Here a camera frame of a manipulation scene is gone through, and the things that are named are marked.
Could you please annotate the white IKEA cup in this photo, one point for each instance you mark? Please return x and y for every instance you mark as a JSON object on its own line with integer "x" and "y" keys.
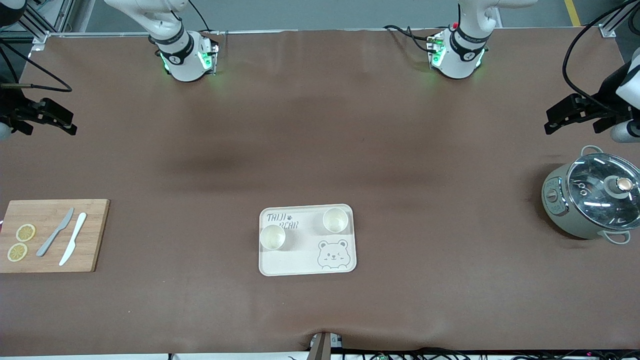
{"x": 335, "y": 220}
{"x": 272, "y": 237}

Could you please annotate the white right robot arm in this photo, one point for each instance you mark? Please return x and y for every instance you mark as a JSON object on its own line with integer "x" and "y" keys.
{"x": 182, "y": 62}

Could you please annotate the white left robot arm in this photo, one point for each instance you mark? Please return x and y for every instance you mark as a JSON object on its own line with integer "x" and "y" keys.
{"x": 457, "y": 57}

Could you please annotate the glass pot lid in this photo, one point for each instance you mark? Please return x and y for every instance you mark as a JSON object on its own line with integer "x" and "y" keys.
{"x": 595, "y": 202}

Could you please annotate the green electric cooking pot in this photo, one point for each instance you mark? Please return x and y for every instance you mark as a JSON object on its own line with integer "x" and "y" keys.
{"x": 555, "y": 212}

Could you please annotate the grey plastic knife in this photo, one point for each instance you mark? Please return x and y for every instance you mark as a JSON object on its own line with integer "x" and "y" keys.
{"x": 55, "y": 232}

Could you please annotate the yellow lemon slice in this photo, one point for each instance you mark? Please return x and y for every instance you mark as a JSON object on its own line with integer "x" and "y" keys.
{"x": 17, "y": 252}
{"x": 25, "y": 232}

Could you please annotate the white plastic knife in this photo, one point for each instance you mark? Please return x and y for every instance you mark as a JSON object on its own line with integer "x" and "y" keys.
{"x": 75, "y": 235}

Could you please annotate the wooden cutting board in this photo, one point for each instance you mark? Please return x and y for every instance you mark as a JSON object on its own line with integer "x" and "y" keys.
{"x": 92, "y": 240}

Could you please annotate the cream bear print tray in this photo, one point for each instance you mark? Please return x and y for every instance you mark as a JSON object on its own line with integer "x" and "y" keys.
{"x": 300, "y": 252}

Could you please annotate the aluminium frame profile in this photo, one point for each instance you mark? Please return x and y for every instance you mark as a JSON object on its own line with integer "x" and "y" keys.
{"x": 607, "y": 30}
{"x": 42, "y": 37}

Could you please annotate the metal table edge bracket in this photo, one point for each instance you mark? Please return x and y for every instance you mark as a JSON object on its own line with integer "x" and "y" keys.
{"x": 325, "y": 347}

